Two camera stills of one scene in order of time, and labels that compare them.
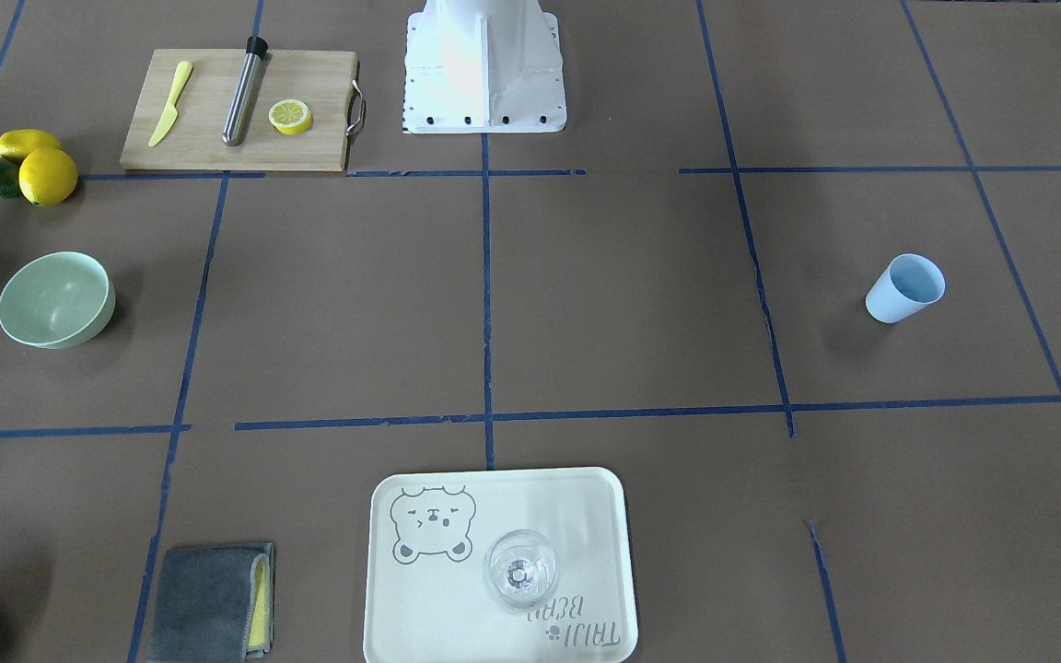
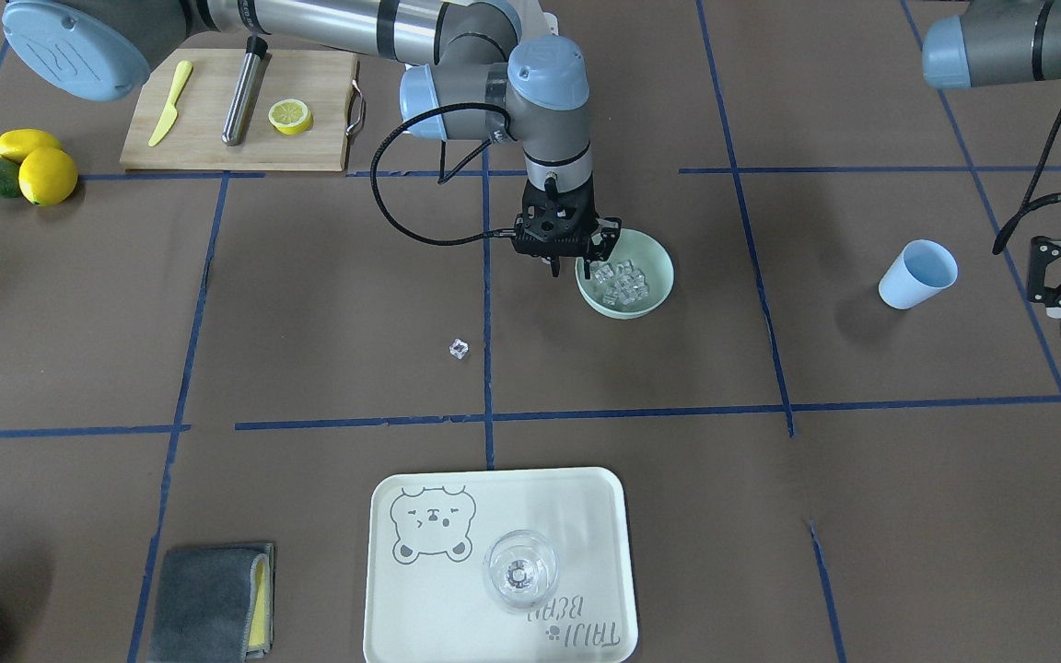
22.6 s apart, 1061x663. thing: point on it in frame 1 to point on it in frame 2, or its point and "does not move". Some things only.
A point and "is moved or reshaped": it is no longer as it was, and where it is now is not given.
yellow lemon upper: x=15 y=144 does not move
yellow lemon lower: x=47 y=177 does not move
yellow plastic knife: x=185 y=68 does not move
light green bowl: x=55 y=300 to x=634 y=281
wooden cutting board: x=240 y=110 does not move
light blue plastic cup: x=908 y=284 is moved or reshaped
